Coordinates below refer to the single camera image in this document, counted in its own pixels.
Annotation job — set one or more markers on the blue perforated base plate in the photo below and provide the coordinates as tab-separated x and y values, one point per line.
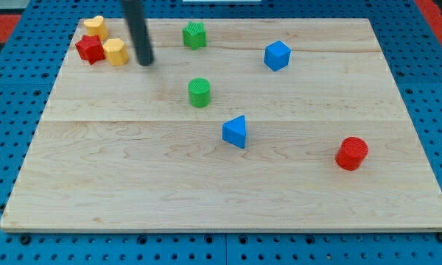
31	59

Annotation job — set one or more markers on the red star block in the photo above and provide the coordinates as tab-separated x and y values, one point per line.
90	49

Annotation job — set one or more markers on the yellow hexagon block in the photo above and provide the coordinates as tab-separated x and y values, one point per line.
116	51

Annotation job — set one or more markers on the wooden board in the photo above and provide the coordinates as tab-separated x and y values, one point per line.
119	149

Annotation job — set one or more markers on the red cylinder block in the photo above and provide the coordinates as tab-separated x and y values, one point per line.
351	154

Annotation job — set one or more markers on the yellow heart block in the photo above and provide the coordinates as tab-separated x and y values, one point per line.
96	27

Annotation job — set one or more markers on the blue cube block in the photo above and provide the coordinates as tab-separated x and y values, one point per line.
277	55

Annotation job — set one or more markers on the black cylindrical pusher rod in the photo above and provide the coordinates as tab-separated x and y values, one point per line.
136	22

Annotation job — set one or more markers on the blue triangle block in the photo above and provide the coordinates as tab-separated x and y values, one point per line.
234	131

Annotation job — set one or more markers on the green star block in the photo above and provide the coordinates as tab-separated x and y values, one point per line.
194	35

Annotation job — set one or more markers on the green cylinder block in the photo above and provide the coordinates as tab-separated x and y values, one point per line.
199	92

